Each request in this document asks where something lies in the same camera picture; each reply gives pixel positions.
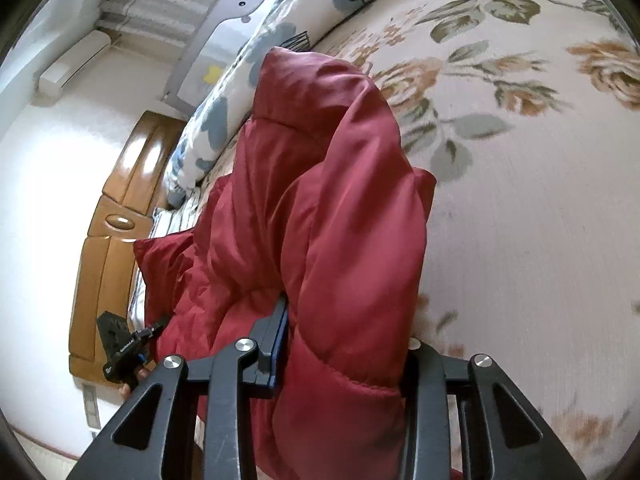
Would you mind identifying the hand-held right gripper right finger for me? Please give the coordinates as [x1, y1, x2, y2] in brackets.
[401, 338, 588, 480]

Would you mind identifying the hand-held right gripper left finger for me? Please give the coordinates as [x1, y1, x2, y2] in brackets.
[65, 295, 292, 480]

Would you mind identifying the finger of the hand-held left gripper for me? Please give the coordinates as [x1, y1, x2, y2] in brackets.
[144, 320, 169, 346]

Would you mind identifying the red quilted coat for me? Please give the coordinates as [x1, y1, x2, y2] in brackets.
[132, 46, 463, 480]

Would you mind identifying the person's left hand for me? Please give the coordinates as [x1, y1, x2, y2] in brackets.
[119, 368, 151, 395]

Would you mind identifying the wooden bed headboard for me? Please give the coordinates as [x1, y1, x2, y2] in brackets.
[67, 110, 188, 386]

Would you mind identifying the floral bed blanket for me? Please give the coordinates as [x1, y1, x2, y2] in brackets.
[310, 0, 640, 480]

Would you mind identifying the white air conditioner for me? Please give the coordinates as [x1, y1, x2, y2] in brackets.
[37, 30, 113, 96]

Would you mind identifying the striped curtain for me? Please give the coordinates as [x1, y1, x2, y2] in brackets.
[95, 0, 271, 51]

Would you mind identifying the blue and white printed duvet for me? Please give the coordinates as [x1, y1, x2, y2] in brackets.
[165, 0, 431, 211]

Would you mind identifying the white wall socket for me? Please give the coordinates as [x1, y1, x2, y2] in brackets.
[81, 385, 102, 431]

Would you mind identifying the grey bed guard rail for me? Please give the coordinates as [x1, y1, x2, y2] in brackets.
[162, 0, 296, 121]

